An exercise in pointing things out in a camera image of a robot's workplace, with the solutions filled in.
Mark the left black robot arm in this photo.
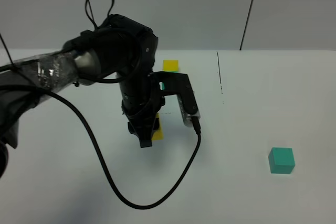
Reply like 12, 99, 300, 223
1, 15, 158, 172

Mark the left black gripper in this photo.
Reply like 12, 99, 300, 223
120, 71, 165, 148

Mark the yellow template block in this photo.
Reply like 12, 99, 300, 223
162, 60, 179, 72

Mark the left black camera cable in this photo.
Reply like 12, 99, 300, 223
0, 0, 203, 208

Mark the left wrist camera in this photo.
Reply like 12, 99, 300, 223
154, 71, 201, 127

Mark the teal template block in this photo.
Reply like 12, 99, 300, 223
160, 70, 179, 90

